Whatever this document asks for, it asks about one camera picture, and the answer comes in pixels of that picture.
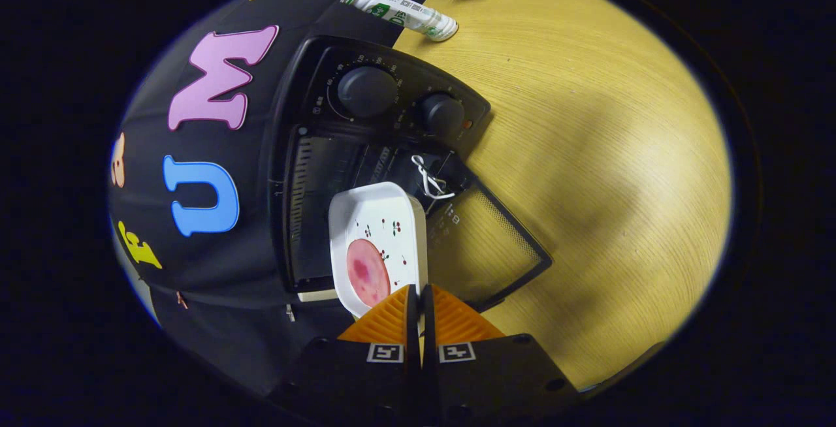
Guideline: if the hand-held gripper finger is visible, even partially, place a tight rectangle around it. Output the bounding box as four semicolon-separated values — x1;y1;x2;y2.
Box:
422;284;582;427
271;285;423;427

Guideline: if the pink ham slice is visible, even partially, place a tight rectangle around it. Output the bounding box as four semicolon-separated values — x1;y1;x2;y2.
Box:
346;238;392;308

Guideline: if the white rectangular plate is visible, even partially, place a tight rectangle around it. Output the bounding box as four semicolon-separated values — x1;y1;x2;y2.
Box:
328;182;429;319

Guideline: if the black toaster oven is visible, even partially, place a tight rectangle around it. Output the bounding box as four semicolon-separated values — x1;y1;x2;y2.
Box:
268;35;553;313

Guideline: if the white bottle green label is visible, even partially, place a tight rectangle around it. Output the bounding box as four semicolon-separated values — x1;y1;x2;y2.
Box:
340;0;459;42

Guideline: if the white string tie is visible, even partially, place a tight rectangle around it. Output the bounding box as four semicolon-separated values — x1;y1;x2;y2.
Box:
410;154;456;201

